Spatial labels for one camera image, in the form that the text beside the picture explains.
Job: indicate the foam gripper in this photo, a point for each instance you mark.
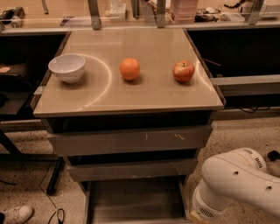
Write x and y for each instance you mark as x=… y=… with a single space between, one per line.
x=203 y=207

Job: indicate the grey bottom drawer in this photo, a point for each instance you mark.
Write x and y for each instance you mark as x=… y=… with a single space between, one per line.
x=136 y=201

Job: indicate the grey drawer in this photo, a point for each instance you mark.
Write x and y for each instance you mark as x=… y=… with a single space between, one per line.
x=130 y=140
x=136 y=201
x=132 y=170

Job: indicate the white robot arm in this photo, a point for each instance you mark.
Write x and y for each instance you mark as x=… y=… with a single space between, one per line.
x=237 y=175

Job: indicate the grey middle drawer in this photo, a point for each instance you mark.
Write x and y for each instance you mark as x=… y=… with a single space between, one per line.
x=132 y=170

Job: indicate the grey drawer cabinet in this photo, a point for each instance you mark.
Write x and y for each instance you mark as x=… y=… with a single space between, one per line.
x=103 y=100

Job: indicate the grey top drawer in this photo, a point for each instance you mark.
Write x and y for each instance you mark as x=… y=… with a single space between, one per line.
x=130 y=140

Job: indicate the black chair base caster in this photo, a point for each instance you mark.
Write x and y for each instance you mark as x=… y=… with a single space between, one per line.
x=273 y=155

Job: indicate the black table leg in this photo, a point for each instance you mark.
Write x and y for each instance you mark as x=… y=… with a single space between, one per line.
x=51 y=189

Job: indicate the red apple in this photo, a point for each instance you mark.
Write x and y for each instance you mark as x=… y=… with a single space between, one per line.
x=183 y=71

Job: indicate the orange fruit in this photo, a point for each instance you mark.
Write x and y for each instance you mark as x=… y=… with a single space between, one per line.
x=129 y=69

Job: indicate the white sneaker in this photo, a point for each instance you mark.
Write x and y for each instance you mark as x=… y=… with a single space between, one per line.
x=17 y=215

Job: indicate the white ceramic bowl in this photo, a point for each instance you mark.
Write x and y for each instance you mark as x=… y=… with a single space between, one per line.
x=68 y=67

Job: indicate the pink stacked trays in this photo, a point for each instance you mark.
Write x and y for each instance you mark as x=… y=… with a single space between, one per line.
x=183 y=11

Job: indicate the white box on shelf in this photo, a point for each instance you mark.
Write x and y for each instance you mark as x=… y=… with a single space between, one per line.
x=117 y=11

